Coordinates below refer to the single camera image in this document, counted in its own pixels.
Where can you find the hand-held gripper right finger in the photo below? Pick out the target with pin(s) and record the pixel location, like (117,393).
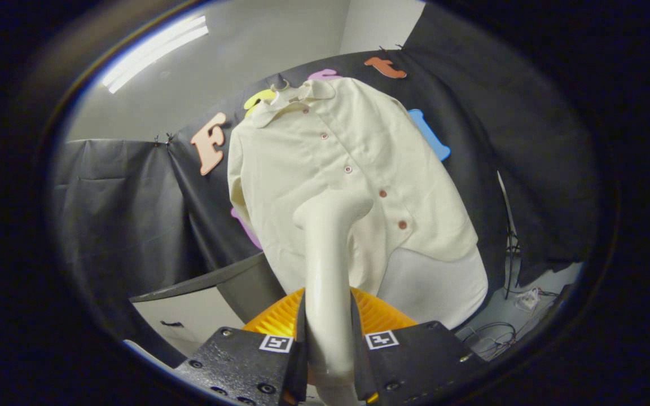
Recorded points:
(415,361)

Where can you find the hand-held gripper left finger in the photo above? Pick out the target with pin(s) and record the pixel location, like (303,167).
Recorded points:
(235,363)

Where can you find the cream garment steamer head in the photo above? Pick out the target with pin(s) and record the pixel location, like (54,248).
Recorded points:
(328,282)

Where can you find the cream button-up shirt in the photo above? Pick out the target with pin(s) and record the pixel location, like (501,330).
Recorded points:
(313,169)

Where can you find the white steamer ironing board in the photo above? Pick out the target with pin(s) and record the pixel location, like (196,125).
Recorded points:
(432,287)

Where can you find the white cabinet with grey top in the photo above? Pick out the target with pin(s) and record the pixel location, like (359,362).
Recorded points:
(189,316)

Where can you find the black backdrop stand pole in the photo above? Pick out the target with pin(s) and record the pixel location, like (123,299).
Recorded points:
(509,242)

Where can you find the black backdrop cloth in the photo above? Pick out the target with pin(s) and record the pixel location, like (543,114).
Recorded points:
(122,214)

